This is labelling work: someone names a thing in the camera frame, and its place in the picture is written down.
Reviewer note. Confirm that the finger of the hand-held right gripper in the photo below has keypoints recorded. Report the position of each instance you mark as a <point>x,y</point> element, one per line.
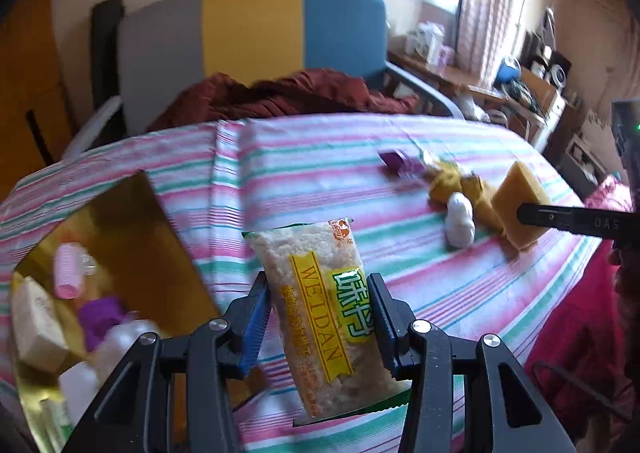
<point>555,218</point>

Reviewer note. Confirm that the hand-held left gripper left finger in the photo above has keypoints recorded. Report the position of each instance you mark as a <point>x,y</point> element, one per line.
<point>255,323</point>

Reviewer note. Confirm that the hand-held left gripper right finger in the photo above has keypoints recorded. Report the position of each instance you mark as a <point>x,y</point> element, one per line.
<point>382,318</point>

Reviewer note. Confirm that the yellow sponge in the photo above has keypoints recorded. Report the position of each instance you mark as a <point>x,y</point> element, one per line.
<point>520,185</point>

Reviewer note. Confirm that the rice cracker packet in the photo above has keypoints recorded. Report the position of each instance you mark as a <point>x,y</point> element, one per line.
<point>310,283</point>

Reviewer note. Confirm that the gold tin box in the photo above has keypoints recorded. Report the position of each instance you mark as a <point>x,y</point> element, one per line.
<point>150,243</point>

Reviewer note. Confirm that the white plastic bottle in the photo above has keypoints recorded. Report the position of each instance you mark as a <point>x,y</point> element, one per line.
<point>120,343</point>

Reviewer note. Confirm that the purple soft item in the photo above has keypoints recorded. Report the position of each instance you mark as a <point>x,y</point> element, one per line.
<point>100,320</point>

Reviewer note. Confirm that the pink small bottle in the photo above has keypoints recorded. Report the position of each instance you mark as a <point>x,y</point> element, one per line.
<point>70,270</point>

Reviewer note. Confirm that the green white packet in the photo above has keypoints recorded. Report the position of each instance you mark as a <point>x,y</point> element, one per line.
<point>55,420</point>

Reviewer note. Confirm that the person's right hand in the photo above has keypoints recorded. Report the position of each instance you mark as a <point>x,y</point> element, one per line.
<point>627,283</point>

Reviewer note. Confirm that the low shelf cabinet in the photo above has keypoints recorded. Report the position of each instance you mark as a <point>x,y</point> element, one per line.
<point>580,158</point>

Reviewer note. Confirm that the yellow snack packet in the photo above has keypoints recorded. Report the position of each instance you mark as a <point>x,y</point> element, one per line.
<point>445,185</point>
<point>480,203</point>

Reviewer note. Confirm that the white wrapped item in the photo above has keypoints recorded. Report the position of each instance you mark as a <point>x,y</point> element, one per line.
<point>460,223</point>

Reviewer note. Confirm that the white plastic bag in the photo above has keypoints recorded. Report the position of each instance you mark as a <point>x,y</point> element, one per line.
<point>472,105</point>

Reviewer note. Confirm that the white round appliance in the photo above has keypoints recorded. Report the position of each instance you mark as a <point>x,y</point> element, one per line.
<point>557,73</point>

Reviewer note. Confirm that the blue round object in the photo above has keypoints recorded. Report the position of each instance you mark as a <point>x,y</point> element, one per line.
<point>507,70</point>

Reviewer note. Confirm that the purple snack packet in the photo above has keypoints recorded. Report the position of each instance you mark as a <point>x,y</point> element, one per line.
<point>397,162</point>

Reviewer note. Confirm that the striped pink green tablecloth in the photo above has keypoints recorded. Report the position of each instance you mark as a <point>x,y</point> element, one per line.
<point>325,168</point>

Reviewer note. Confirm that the wooden desk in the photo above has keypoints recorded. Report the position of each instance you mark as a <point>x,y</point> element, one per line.
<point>450,75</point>

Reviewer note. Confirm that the purple printed box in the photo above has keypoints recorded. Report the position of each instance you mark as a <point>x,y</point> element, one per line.
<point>447,56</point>

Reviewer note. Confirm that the white printed box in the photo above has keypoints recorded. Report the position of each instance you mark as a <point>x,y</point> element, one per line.
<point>425,40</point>

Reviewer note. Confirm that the dark red cloth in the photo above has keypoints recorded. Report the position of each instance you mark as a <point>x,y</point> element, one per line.
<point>280,98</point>

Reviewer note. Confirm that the grey yellow blue chair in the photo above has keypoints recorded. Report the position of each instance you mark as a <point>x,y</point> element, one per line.
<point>250,23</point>

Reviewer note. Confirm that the black rolled mat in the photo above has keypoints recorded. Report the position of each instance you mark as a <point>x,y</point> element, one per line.
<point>105,48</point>

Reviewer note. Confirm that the wooden wardrobe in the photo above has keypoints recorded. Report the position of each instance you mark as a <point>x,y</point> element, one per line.
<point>25,98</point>

